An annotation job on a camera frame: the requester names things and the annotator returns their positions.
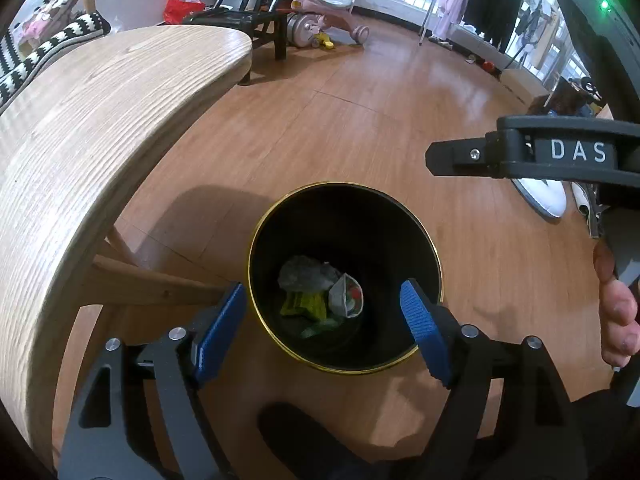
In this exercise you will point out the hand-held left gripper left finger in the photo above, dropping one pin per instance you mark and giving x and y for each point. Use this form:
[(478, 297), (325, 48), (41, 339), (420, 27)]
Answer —
[(220, 331)]

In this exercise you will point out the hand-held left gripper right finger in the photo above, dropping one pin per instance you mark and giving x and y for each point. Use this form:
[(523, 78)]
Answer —
[(422, 331)]

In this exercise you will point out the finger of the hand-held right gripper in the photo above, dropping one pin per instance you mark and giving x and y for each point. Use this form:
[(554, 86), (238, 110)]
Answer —
[(452, 157)]

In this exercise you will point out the black gold-rimmed trash bin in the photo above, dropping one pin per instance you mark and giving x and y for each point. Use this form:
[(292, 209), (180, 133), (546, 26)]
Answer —
[(350, 220)]

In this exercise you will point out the person's right hand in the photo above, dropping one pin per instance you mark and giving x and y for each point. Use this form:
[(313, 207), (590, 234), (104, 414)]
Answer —
[(620, 325)]

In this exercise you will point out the white slipper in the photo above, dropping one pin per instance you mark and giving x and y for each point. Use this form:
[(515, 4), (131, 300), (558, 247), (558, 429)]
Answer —
[(582, 205), (542, 197)]

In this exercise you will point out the cardboard box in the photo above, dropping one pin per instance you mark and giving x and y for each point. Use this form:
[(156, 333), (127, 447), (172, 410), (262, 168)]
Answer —
[(525, 85)]

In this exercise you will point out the white and red wrapper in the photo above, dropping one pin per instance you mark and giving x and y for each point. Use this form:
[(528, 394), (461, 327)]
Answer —
[(345, 297)]

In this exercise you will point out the yellow crumpled wrapper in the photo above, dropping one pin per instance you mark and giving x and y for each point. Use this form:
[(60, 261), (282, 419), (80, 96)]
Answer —
[(302, 305)]

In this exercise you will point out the green crumpled wrapper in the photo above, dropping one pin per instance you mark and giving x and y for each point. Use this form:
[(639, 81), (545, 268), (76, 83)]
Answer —
[(320, 327)]

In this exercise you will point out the grey crumpled wrapper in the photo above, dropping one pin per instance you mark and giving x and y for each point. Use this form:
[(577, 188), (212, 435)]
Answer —
[(305, 272)]

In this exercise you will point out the black hanging garments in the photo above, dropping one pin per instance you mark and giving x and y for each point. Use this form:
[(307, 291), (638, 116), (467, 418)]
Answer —
[(492, 7)]

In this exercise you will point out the pink hanging garment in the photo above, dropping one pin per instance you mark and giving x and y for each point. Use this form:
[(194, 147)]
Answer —
[(452, 0)]

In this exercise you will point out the yellow toy piece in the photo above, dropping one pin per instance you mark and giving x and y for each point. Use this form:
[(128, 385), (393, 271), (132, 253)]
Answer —
[(325, 42)]

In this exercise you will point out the pink children's tricycle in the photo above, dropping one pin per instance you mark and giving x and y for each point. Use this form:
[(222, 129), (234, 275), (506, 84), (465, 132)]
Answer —
[(310, 20)]

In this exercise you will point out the wooden table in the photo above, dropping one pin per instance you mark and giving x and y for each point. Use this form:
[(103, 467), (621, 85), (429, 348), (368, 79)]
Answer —
[(100, 135)]

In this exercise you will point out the black chair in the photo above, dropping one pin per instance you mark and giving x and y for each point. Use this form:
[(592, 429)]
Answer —
[(245, 15)]

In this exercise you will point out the red plastic bag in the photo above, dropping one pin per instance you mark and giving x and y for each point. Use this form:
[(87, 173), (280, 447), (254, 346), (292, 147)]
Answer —
[(182, 9)]

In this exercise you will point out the pink printed cushion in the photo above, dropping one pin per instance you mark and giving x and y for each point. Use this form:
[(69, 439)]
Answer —
[(42, 17)]

